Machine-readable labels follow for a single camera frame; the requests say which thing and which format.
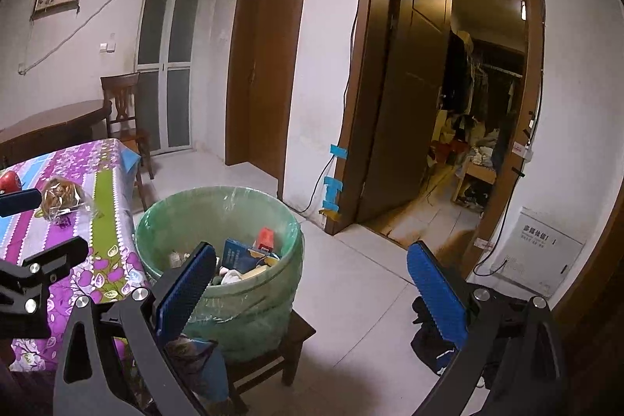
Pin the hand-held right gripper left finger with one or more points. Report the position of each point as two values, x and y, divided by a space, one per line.
187 289

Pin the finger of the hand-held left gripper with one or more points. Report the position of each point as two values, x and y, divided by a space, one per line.
58 255
19 201

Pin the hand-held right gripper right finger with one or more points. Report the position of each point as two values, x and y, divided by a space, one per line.
436 294

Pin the blue cigarette box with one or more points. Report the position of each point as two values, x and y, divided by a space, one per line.
239 256

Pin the green lined trash bin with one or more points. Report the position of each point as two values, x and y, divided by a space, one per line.
243 313

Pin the white red cigarette box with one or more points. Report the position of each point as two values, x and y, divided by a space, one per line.
266 239

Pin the red apple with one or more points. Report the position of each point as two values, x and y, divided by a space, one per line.
9 182

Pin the purple floral striped tablecloth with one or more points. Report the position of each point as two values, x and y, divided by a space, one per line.
112 260

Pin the dark cloth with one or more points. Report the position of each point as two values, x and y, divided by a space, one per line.
429 348

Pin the dark wooden dining table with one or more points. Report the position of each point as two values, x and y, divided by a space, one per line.
53 123

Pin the dark wooden stool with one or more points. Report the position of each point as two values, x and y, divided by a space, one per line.
282 343

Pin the wooden chair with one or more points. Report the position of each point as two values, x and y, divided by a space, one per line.
122 104

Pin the blue tape strips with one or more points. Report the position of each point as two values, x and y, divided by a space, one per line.
334 189

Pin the pile of clothes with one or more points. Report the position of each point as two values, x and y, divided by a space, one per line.
468 143

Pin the dark wooden door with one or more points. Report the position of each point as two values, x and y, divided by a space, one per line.
409 104

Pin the frosted glass double door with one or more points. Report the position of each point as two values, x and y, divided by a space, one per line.
165 60

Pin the brown wooden door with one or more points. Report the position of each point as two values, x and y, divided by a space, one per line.
273 55

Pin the white wall box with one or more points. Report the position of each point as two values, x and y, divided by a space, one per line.
541 245

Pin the white wall switch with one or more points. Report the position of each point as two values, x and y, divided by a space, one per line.
108 45

